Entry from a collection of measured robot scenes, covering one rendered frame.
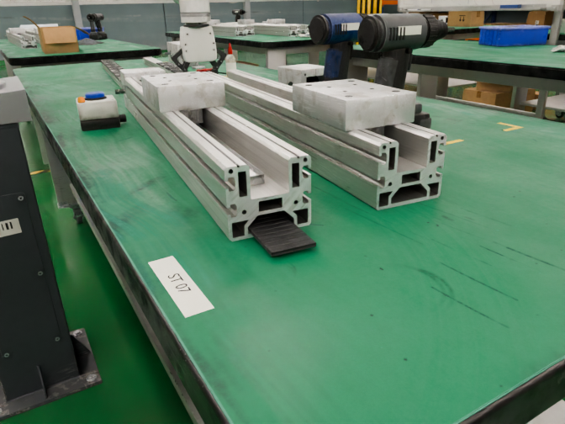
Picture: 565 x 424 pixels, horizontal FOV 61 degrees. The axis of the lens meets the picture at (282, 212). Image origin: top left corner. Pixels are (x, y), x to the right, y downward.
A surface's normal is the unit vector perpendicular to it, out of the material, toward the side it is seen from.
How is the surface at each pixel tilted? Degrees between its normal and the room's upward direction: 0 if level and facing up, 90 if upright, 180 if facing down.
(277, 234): 0
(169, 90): 90
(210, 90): 90
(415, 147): 90
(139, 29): 90
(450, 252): 0
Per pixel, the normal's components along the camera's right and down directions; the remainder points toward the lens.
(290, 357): -0.03, -0.92
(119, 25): 0.51, 0.33
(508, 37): 0.18, 0.39
